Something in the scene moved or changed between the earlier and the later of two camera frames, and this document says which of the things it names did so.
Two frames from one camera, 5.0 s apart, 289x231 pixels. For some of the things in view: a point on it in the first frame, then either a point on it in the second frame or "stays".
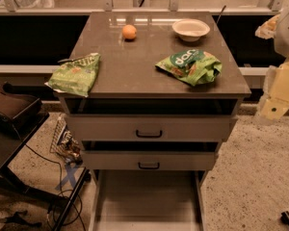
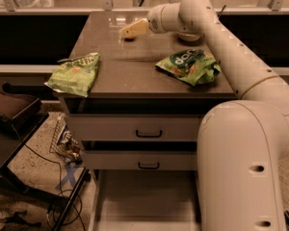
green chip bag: (75, 75) stays
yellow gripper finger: (267, 30) -> (136, 29)
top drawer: (150, 128) stays
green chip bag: (195, 66) stays
